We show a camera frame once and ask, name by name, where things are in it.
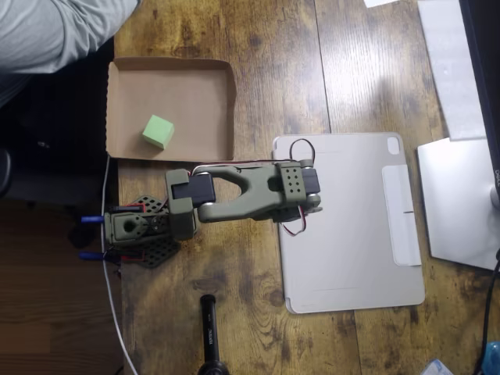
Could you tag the green foam cube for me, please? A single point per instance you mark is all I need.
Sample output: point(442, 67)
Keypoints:
point(156, 131)

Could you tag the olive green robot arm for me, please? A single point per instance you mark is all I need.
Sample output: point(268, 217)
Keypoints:
point(234, 207)

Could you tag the brown cardboard tray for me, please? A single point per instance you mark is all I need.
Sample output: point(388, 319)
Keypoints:
point(187, 101)

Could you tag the tablet in beige case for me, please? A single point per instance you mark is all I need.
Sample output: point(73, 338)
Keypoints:
point(351, 242)

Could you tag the silver monitor stand base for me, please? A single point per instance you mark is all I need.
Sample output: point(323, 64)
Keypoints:
point(457, 203)

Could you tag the white foam sheet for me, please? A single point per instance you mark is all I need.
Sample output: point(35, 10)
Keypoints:
point(445, 70)

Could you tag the white and blue packet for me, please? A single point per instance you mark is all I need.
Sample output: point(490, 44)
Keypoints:
point(437, 369)

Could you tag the white paper sheet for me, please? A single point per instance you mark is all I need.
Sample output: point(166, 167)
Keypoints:
point(381, 2)

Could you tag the black monitor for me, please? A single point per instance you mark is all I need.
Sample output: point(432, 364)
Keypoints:
point(482, 58)

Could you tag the blue round object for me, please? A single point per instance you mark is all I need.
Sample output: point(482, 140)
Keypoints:
point(493, 357)

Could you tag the black chair armrest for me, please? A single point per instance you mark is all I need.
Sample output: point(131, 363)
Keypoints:
point(4, 168)

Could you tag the person in grey shirt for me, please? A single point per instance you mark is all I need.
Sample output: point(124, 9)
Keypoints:
point(39, 35)

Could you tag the perforated olive base plate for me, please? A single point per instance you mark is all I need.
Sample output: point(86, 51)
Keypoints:
point(160, 252)

